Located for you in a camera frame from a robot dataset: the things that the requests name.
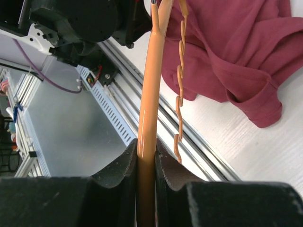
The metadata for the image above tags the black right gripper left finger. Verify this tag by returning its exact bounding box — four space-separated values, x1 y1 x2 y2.
0 140 137 227

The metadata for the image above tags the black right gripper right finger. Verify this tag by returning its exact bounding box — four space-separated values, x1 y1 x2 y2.
155 141 303 227

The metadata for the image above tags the red tank top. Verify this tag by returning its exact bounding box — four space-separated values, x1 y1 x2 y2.
160 0 303 129

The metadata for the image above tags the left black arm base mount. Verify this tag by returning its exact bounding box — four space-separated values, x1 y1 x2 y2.
86 54 120 87

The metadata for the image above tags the light blue slotted cable duct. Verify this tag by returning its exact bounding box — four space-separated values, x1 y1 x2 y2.
76 66 135 146

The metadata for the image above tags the aluminium table edge rail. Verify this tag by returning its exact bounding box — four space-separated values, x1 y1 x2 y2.
99 41 240 181

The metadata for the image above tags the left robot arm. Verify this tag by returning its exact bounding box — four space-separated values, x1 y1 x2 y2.
0 0 152 69

